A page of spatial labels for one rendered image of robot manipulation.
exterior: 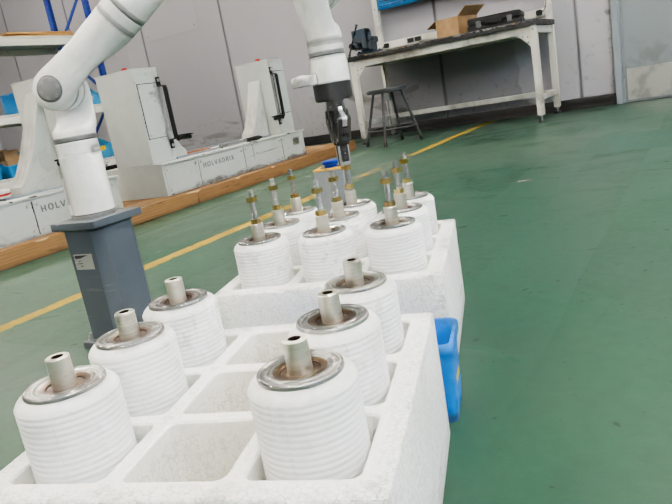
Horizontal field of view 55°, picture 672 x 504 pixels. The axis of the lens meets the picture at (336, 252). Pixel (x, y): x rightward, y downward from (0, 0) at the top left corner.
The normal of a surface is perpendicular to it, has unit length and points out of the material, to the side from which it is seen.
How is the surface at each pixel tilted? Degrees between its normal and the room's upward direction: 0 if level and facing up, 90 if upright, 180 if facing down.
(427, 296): 90
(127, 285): 90
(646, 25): 90
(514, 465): 0
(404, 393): 0
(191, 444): 90
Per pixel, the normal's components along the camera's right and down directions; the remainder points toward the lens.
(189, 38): -0.48, 0.29
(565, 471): -0.17, -0.96
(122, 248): 0.86, -0.03
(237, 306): -0.22, 0.27
